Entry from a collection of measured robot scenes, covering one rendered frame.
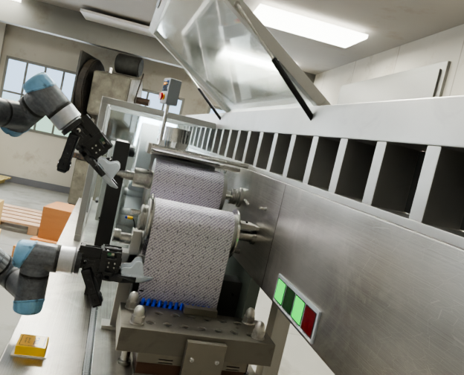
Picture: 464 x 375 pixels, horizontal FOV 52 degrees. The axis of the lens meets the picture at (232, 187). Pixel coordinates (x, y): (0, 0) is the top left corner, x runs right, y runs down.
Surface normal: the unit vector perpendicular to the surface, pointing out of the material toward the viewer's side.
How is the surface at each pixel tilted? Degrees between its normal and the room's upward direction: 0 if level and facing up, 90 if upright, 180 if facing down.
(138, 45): 90
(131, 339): 90
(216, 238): 90
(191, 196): 92
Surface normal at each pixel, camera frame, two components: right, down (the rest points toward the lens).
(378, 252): -0.95, -0.19
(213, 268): 0.23, 0.14
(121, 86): -0.05, 0.11
